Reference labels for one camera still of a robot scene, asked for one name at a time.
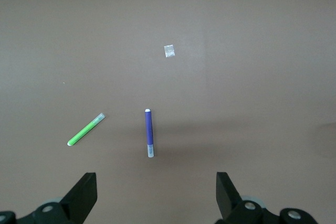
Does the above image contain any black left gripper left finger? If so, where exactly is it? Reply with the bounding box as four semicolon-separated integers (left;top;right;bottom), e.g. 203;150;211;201
0;173;98;224

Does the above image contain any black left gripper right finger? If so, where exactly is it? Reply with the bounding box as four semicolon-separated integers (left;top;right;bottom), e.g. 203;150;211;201
215;172;320;224

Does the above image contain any purple marker pen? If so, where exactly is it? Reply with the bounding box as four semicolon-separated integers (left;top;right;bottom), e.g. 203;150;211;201
144;108;155;158

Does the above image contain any green highlighter pen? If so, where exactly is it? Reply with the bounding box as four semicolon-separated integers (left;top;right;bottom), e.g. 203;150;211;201
67;113;106;147

